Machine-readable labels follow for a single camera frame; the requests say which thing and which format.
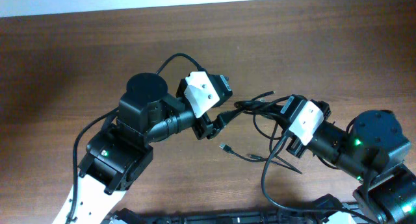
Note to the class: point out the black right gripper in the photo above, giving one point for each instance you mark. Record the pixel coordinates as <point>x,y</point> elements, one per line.
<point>297,146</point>

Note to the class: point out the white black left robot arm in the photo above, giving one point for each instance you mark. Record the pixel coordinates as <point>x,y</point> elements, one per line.
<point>118,154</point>

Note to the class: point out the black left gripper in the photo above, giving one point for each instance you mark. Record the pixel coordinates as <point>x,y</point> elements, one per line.
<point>201,128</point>

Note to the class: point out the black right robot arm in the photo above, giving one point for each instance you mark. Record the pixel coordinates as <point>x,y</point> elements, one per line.
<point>372,150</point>

